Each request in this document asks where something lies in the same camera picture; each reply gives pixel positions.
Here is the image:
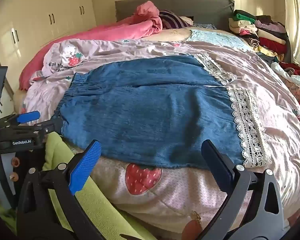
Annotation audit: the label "striped purple pillow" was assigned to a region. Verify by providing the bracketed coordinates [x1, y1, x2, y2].
[159, 10, 193, 30]

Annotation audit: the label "rose pink blanket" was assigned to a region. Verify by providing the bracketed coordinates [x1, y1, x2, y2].
[19, 1, 163, 90]

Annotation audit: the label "blue pants with lace trim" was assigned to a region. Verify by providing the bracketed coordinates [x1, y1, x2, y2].
[52, 54, 272, 170]

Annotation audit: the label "pile of folded clothes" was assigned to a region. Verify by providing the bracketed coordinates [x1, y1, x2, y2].
[228, 9, 294, 63]

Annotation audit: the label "person's green clothing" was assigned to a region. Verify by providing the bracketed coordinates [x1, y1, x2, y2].
[0, 131, 156, 240]

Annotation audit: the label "cream wardrobe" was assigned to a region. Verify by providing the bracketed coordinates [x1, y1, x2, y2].
[0, 0, 97, 110]

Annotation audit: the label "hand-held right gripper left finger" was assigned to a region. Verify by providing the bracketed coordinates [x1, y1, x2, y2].
[16, 139, 108, 240]

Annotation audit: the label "light blue cloth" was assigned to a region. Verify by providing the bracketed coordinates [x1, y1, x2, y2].
[186, 29, 253, 52]

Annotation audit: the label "cream curtain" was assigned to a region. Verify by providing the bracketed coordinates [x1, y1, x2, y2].
[282, 0, 300, 68]

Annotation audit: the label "grey bed headboard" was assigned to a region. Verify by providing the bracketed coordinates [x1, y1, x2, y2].
[115, 0, 236, 28]

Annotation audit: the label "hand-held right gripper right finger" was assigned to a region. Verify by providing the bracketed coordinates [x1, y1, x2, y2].
[201, 139, 284, 240]

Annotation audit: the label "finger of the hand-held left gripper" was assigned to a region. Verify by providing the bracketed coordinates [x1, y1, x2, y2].
[34, 116, 63, 135]
[0, 110, 41, 126]

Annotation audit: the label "pink strawberry print quilt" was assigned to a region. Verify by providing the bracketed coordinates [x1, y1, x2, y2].
[14, 29, 300, 240]

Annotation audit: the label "floral basket of clothes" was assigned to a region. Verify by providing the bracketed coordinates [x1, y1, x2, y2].
[271, 61, 300, 101]

